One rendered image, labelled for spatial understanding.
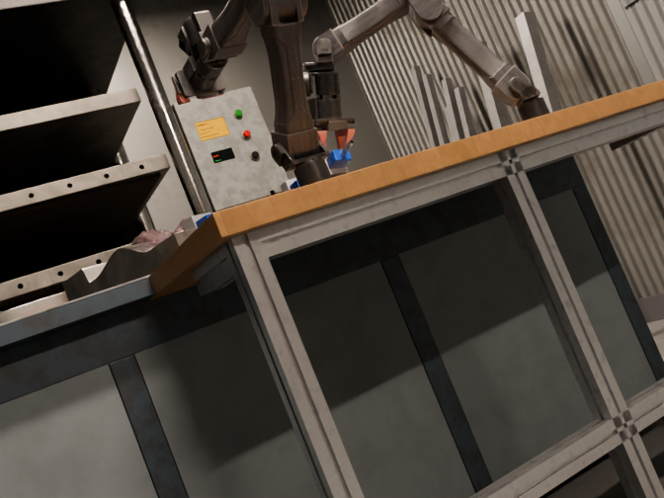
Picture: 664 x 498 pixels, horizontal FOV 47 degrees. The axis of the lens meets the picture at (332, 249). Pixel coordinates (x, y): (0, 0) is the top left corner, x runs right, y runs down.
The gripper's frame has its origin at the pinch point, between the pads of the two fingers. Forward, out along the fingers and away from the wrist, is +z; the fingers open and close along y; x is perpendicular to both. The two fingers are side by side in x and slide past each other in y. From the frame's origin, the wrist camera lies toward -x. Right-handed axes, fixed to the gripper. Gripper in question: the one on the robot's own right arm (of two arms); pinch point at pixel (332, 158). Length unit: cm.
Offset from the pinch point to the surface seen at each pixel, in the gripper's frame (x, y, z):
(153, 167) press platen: -84, 21, 0
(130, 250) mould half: 3, 49, 15
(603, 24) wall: -97, -192, -48
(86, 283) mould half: -17, 56, 24
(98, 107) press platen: -95, 34, -20
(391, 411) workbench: 24, 2, 55
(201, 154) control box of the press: -91, 2, -3
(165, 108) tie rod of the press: -83, 15, -18
